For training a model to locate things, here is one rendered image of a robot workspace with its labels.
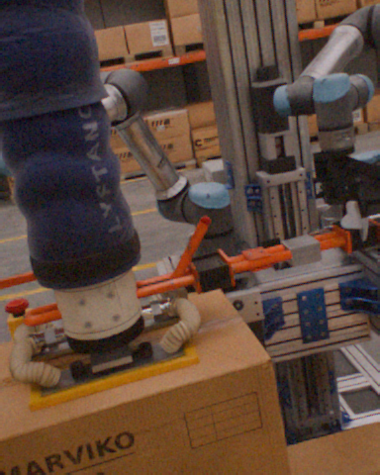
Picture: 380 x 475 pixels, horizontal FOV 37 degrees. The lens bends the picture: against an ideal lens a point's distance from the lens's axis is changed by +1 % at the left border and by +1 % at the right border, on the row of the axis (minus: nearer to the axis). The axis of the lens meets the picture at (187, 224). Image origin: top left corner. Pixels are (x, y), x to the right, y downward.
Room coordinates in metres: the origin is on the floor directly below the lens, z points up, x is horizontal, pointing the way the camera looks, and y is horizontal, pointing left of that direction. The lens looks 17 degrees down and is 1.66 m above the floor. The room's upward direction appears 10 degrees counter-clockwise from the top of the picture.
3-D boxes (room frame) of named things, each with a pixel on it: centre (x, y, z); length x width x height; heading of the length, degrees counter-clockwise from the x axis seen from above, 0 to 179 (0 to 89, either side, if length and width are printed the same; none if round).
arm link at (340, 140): (1.22, -0.35, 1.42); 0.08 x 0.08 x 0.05
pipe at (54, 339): (1.13, 0.22, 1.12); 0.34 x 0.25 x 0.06; 99
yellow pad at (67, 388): (1.03, 0.20, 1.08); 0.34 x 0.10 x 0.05; 99
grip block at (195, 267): (1.16, -0.03, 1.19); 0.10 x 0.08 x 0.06; 9
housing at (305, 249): (1.20, -0.24, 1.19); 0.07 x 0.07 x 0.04; 9
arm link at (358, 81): (1.31, -0.40, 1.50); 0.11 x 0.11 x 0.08; 50
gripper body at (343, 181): (1.22, -0.35, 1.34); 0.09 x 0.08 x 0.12; 99
